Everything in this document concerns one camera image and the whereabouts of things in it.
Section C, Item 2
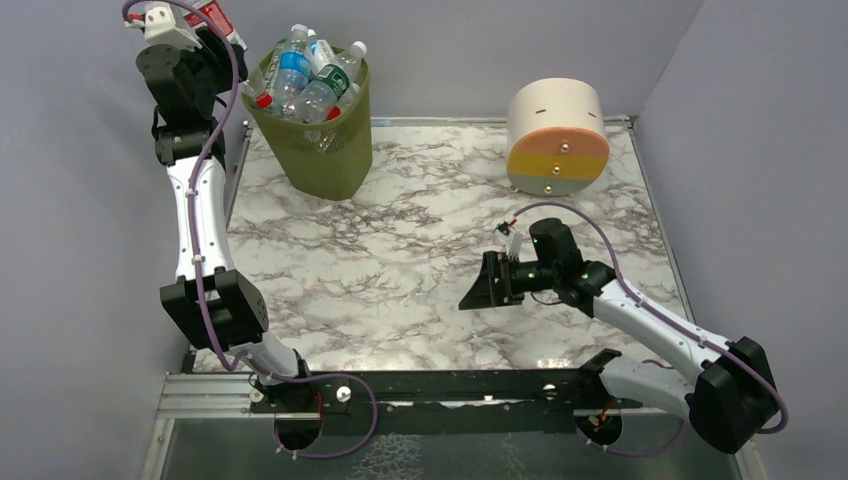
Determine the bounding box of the green tea bottle white cap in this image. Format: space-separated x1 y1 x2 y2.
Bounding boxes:
262 43 283 96

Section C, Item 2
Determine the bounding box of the clear bottle blue band label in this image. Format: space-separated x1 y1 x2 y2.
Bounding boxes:
271 24 312 114

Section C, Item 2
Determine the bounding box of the clear bottle dark green label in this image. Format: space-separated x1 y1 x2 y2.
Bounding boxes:
292 41 368 124

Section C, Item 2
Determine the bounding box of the clear bottle light blue label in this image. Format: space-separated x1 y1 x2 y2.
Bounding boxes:
307 29 336 77

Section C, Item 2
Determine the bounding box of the clear bottle red blue label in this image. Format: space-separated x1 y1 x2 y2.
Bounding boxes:
188 0 273 109

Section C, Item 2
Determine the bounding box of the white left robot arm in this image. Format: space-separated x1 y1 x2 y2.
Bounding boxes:
136 27 310 390

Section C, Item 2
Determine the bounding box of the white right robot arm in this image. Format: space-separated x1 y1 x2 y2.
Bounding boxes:
458 218 779 454

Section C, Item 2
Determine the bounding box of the green plastic waste bin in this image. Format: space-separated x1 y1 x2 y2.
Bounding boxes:
241 57 373 200

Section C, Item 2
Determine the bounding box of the cream cylinder with coloured face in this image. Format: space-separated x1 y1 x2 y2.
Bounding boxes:
506 78 610 197

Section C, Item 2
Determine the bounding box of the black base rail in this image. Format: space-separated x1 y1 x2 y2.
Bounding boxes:
250 349 638 436

